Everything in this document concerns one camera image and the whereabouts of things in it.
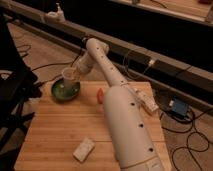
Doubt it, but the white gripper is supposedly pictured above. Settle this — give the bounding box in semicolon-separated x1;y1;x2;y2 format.
71;52;95;81

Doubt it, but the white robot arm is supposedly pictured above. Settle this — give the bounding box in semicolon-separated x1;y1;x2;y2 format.
74;38;165;171

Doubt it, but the green ceramic bowl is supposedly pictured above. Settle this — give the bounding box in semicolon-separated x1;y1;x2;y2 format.
51;79;80;102

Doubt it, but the small orange carrot toy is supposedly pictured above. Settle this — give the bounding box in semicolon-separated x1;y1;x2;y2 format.
97;88;104;104

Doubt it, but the black chair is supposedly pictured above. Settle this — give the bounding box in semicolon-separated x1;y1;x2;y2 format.
0;11;42;171

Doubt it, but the white wrapped snack bar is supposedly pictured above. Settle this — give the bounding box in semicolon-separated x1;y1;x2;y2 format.
135;89;159;115

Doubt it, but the white rectangular sponge block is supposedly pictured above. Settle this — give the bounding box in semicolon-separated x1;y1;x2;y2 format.
73;138;95;162

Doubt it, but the blue power box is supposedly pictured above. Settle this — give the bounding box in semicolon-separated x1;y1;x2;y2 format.
169;99;189;118

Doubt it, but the black floor cable left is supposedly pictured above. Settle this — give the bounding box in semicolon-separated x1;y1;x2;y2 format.
14;36;88;88

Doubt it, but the white device on rail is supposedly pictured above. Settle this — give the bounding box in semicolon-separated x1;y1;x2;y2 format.
45;3;65;22

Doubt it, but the white looped cable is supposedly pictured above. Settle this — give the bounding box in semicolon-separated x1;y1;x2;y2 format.
121;46;156;81

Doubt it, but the long dark metal rail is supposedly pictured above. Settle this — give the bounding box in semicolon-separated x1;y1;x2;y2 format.
0;0;213;92

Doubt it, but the black tangled cable right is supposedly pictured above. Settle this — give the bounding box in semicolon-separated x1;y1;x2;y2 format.
161;103;213;171

